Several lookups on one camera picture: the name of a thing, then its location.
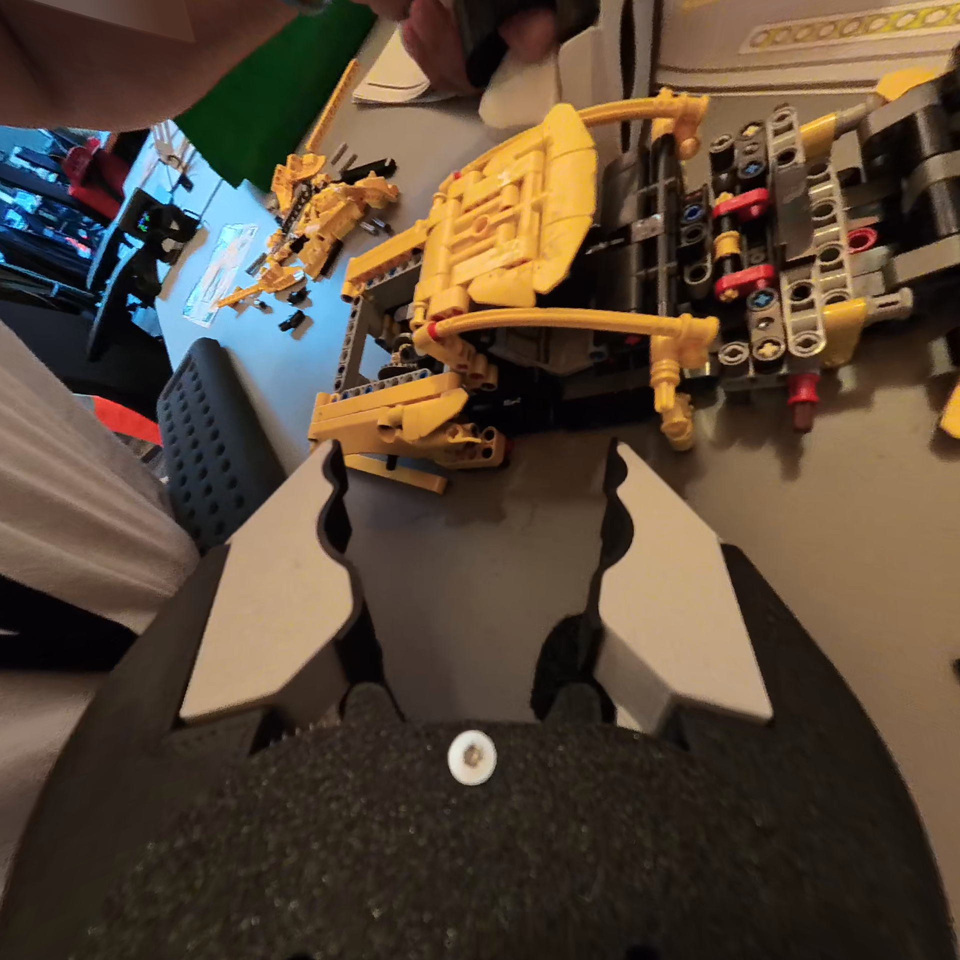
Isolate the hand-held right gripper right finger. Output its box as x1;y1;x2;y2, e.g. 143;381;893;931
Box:
592;438;774;736

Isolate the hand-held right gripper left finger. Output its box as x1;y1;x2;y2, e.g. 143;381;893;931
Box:
180;441;366;725

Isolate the yellow black brick car model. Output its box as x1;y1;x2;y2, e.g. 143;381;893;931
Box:
306;66;960;498

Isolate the person's left forearm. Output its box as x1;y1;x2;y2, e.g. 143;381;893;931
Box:
0;0;301;132

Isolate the grey desk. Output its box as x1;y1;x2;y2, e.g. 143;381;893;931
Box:
112;0;960;960

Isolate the person's left hand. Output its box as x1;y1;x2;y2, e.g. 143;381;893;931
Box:
399;0;560;97

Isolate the light grey garment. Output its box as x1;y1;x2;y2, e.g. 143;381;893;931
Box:
0;321;202;879

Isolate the pile of yellow brick parts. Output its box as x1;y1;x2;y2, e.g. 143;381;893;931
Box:
216;148;400;312

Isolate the green storage bin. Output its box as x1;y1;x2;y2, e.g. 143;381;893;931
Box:
174;0;378;190

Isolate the open instruction booklet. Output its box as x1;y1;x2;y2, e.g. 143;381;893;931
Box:
351;0;960;151

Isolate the clear plastic bag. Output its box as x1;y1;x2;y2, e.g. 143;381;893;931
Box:
182;222;260;328

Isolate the black office chair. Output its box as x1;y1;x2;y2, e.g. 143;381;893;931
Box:
84;187;202;361

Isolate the black strap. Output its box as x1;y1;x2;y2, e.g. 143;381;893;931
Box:
0;577;140;672

